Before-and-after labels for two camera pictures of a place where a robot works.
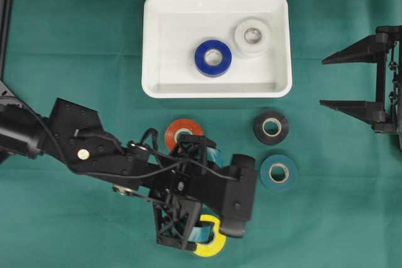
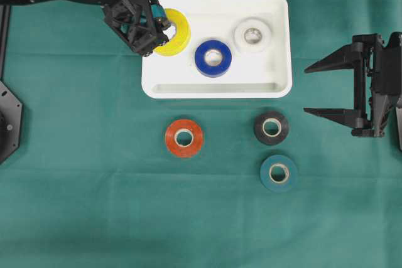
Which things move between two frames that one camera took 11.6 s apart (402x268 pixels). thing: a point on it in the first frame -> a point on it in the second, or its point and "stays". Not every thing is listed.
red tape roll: x=181 y=125 stays
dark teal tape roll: x=279 y=173 stays
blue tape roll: x=207 y=69 stays
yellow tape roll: x=219 y=242 -> x=179 y=41
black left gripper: x=188 y=176 -> x=127 y=10
